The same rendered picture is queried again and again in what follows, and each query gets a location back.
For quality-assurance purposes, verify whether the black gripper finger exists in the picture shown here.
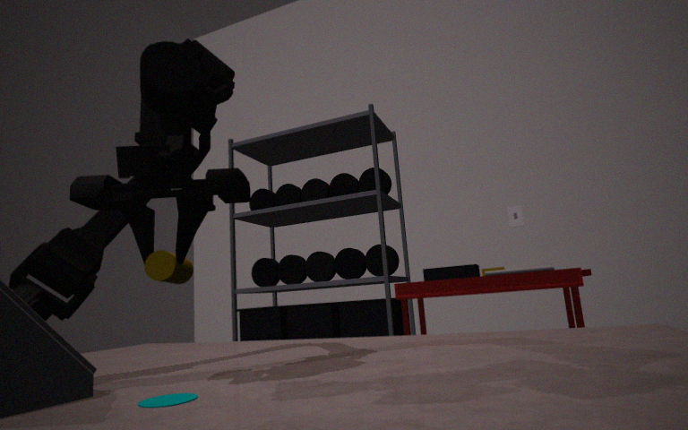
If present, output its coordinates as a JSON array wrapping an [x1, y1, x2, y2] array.
[[108, 199, 155, 263], [176, 195, 216, 265]]

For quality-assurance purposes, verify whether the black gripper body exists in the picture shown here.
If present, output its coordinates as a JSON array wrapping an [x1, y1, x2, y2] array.
[[69, 123, 250, 211]]

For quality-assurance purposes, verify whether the yellow cylinder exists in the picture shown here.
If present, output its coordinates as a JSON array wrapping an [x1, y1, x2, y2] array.
[[144, 251, 194, 284]]

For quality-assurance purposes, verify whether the cyan circle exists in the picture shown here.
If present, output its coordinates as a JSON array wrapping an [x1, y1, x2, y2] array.
[[138, 393, 198, 408]]

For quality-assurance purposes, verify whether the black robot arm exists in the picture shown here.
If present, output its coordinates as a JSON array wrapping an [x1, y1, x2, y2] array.
[[9, 39, 235, 321]]

